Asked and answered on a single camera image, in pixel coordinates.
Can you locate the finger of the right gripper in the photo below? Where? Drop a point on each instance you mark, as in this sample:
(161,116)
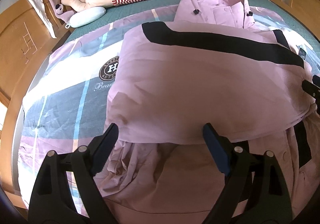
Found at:
(312,89)

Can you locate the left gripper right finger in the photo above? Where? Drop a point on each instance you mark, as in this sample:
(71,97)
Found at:
(255,189)

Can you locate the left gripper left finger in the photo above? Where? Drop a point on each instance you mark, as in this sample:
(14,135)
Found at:
(51,199)

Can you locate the pink hooded jacket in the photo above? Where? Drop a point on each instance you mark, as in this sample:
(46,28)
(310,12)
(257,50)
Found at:
(210,65)

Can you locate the plaid pink grey quilt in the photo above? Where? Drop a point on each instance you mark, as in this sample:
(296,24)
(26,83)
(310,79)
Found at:
(66,108)

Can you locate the wooden headboard left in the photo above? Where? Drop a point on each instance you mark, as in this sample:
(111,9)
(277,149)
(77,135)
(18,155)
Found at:
(25,44)

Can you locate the small purple plush toy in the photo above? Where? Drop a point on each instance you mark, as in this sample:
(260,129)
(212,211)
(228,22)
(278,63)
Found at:
(61,14)

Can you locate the light blue neck pillow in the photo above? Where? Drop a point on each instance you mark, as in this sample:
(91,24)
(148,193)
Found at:
(85,17)

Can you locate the white towel on headboard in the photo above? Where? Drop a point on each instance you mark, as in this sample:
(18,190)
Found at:
(39,8)

